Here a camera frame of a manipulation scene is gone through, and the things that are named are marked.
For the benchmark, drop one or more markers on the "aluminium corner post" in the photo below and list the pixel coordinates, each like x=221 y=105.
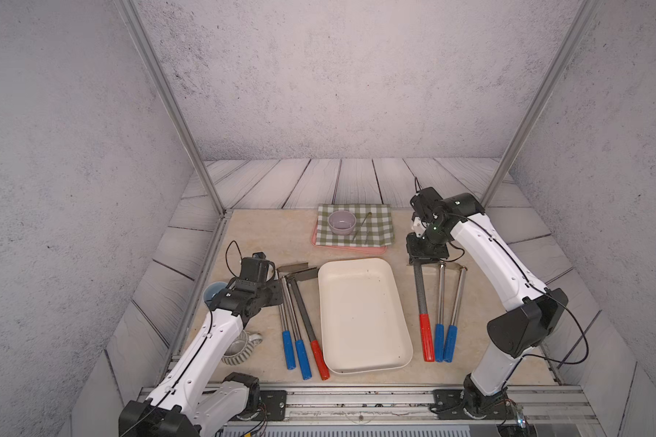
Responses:
x=137 y=31
x=578 y=28

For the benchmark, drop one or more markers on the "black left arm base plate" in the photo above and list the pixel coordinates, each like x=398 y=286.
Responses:
x=270 y=406

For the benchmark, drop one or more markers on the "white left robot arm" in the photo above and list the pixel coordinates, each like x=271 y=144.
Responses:
x=177 y=407

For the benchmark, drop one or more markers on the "cream storage box tray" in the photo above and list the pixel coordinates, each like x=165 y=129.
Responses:
x=363 y=326

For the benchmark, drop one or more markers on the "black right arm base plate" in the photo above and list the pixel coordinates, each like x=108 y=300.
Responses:
x=459 y=405

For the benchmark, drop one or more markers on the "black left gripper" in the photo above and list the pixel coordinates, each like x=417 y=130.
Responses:
x=277 y=289

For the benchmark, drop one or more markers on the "aluminium corner post right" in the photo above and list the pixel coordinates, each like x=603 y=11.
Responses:
x=578 y=28

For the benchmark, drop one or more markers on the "steel hoe blue handle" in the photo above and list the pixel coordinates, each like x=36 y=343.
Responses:
x=451 y=335
x=439 y=342
x=287 y=335
x=298 y=341

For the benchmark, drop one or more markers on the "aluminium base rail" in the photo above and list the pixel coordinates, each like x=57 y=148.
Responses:
x=381 y=405

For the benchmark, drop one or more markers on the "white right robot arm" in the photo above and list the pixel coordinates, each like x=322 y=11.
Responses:
x=532 y=310

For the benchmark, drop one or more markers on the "blue round cup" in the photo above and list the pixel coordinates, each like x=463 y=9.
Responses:
x=212 y=290

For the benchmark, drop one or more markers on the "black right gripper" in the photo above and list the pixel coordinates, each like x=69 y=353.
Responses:
x=415 y=258

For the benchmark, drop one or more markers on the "grey hoe red handle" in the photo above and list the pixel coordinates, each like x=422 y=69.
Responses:
x=300 y=273
x=424 y=320

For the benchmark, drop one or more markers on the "metal tongs on cloth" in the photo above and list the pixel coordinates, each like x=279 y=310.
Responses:
x=359 y=228

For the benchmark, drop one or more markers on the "aluminium corner post left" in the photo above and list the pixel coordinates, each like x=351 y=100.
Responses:
x=137 y=31

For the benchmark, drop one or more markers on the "green checkered cloth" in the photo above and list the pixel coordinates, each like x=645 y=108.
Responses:
x=377 y=232

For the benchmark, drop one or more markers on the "small purple bowl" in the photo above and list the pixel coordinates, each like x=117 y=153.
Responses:
x=342 y=222

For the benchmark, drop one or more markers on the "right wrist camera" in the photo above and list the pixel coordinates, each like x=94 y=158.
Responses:
x=426 y=204

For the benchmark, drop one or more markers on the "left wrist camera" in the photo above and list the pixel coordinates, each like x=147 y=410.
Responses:
x=257 y=268

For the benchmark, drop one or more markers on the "grey ribbed ceramic cup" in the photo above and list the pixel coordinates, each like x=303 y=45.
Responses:
x=242 y=348

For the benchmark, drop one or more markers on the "pink tray under cloth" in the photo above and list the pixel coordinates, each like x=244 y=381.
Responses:
x=360 y=250

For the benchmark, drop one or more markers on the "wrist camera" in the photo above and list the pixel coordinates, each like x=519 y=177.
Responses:
x=257 y=268
x=426 y=204

